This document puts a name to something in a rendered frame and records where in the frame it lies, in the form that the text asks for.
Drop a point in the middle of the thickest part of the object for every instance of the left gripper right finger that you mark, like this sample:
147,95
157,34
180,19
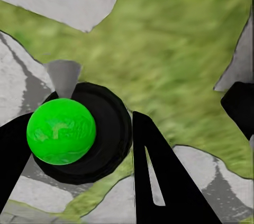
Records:
184,202

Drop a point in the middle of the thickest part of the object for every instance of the insectifuge atomizer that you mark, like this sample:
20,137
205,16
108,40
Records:
82,132

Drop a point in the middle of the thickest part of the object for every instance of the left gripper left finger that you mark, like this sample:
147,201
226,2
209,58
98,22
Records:
14,154

